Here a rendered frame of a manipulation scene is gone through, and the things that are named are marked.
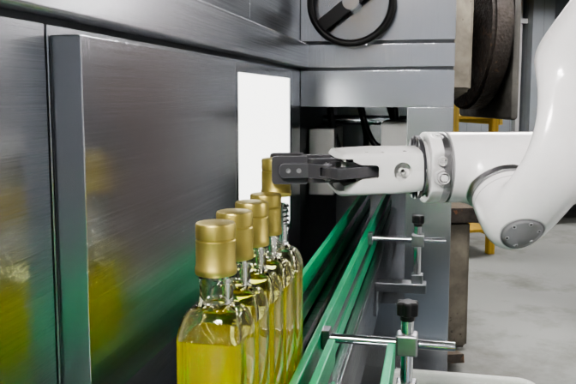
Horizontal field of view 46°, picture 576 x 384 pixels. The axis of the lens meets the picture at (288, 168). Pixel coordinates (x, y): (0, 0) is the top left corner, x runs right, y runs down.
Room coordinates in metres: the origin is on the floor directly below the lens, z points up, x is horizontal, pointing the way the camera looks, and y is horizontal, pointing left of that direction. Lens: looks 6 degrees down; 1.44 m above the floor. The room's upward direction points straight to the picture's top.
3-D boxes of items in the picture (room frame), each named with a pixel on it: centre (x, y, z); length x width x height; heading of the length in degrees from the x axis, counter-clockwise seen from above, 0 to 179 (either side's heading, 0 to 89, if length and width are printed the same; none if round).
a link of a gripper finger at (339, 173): (0.76, -0.07, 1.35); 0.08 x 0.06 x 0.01; 153
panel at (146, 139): (1.04, 0.10, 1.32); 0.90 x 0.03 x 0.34; 168
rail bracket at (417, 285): (1.47, -0.26, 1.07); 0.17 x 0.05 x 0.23; 78
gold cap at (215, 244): (0.57, 0.06, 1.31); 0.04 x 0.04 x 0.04
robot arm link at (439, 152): (0.81, -0.17, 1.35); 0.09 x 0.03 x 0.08; 4
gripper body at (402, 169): (0.80, -0.11, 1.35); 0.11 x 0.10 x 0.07; 94
